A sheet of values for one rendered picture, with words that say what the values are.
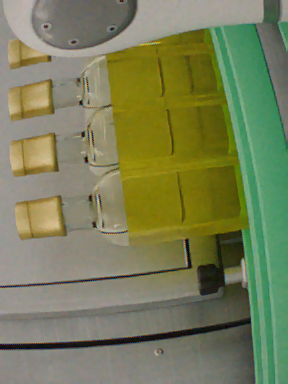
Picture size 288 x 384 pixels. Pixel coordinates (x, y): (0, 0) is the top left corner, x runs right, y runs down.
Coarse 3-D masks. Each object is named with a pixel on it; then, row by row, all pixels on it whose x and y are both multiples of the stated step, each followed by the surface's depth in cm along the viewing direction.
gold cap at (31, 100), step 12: (36, 84) 102; (48, 84) 102; (12, 96) 101; (24, 96) 101; (36, 96) 101; (48, 96) 101; (12, 108) 101; (24, 108) 102; (36, 108) 102; (48, 108) 102; (12, 120) 103
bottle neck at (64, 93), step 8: (64, 80) 103; (72, 80) 102; (56, 88) 102; (64, 88) 102; (72, 88) 102; (56, 96) 102; (64, 96) 102; (72, 96) 102; (56, 104) 102; (64, 104) 102; (72, 104) 102
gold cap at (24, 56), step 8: (16, 40) 104; (8, 48) 103; (16, 48) 103; (24, 48) 103; (8, 56) 103; (16, 56) 103; (24, 56) 103; (32, 56) 103; (40, 56) 104; (48, 56) 104; (16, 64) 104; (24, 64) 104; (32, 64) 105
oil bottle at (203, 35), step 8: (184, 32) 102; (192, 32) 102; (200, 32) 102; (208, 32) 102; (160, 40) 102; (168, 40) 102; (176, 40) 102; (184, 40) 102; (192, 40) 102; (200, 40) 102; (208, 40) 102; (128, 48) 102; (136, 48) 103
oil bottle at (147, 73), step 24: (144, 48) 102; (168, 48) 101; (192, 48) 101; (96, 72) 101; (120, 72) 101; (144, 72) 101; (168, 72) 100; (192, 72) 100; (216, 72) 100; (96, 96) 100; (120, 96) 100; (144, 96) 100; (168, 96) 100
